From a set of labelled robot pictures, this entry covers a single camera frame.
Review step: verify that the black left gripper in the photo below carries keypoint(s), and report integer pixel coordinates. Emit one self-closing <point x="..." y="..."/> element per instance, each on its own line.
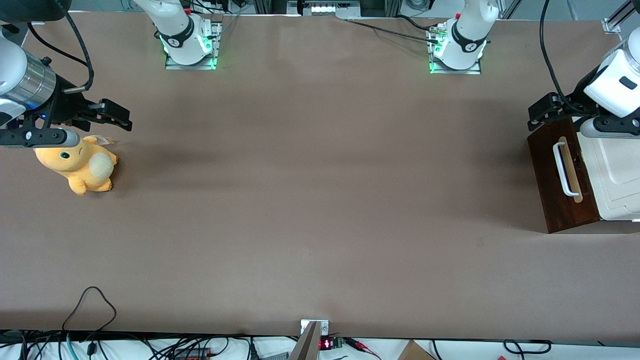
<point x="571" y="106"/>

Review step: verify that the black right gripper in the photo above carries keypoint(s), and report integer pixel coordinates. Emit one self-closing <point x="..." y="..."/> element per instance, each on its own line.
<point x="64" y="106"/>

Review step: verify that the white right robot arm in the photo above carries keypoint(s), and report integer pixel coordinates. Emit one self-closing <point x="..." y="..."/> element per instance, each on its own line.
<point x="187" y="35"/>

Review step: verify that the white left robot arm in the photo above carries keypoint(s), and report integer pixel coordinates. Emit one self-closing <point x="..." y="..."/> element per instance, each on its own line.
<point x="470" y="30"/>

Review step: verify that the plain dark wooden drawer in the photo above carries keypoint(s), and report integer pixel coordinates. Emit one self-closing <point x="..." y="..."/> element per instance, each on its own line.
<point x="542" y="165"/>

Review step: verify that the orange plush toy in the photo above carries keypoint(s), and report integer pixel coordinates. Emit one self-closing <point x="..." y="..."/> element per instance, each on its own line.
<point x="80" y="162"/>

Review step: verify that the aluminium corner profile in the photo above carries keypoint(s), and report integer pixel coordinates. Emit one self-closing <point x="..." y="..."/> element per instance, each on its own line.
<point x="617" y="20"/>

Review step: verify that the white lit device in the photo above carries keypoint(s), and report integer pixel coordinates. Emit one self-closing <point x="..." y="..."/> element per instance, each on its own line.
<point x="327" y="7"/>

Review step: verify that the orange and black device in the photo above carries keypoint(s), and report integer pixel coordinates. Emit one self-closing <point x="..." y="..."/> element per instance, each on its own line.
<point x="192" y="354"/>

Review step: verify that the brown cardboard piece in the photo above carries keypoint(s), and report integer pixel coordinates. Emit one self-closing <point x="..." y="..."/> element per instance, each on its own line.
<point x="415" y="352"/>

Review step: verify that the red LED display module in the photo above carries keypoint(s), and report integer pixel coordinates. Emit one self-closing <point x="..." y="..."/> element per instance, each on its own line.
<point x="327" y="343"/>

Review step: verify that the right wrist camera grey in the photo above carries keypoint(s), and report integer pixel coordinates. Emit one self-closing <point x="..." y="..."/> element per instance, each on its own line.
<point x="55" y="137"/>

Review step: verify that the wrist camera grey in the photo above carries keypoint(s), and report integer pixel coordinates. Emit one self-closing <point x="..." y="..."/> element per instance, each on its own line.
<point x="607" y="127"/>
<point x="55" y="137"/>

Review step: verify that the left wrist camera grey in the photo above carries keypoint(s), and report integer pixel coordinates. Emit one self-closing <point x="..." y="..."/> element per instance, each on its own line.
<point x="607" y="127"/>

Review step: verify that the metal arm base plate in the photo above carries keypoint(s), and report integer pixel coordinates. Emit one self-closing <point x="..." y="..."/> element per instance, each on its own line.
<point x="450" y="71"/>
<point x="175" y="65"/>

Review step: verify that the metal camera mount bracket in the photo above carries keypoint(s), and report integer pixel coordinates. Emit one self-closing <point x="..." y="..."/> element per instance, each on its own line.
<point x="324" y="327"/>

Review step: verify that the grey camera mount pole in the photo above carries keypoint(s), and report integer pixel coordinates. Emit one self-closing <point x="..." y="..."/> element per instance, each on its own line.
<point x="306" y="347"/>

